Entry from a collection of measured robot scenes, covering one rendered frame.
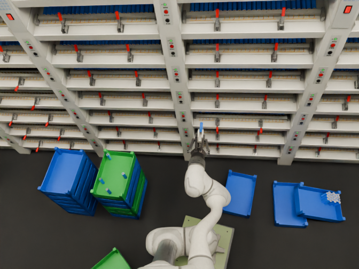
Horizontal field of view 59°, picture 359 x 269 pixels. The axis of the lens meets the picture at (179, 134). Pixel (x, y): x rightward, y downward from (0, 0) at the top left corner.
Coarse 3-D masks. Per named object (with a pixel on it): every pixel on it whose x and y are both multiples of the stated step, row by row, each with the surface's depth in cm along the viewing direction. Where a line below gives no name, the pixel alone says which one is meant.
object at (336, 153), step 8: (296, 152) 226; (304, 152) 225; (312, 152) 225; (320, 152) 224; (328, 152) 223; (336, 152) 222; (344, 152) 221; (352, 152) 220; (336, 160) 225; (344, 160) 223; (352, 160) 221
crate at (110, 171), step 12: (120, 156) 209; (132, 156) 203; (108, 168) 205; (120, 168) 204; (132, 168) 202; (96, 180) 196; (108, 180) 200; (120, 180) 200; (96, 192) 197; (120, 192) 195
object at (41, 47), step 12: (24, 12) 142; (24, 24) 143; (24, 36) 150; (24, 48) 157; (36, 48) 156; (36, 60) 164; (60, 72) 175; (60, 84) 179; (60, 96) 189; (72, 96) 189; (84, 120) 210; (84, 132) 224
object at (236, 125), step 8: (192, 112) 200; (192, 120) 200; (224, 120) 201; (232, 120) 201; (240, 120) 200; (248, 120) 199; (288, 120) 194; (208, 128) 205; (224, 128) 203; (232, 128) 202; (240, 128) 200; (248, 128) 199; (256, 128) 198; (264, 128) 197; (272, 128) 196; (280, 128) 195; (288, 128) 195
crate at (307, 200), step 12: (300, 192) 217; (312, 192) 218; (324, 192) 219; (336, 192) 216; (300, 204) 212; (312, 204) 214; (324, 204) 216; (300, 216) 207; (312, 216) 205; (324, 216) 211; (336, 216) 213
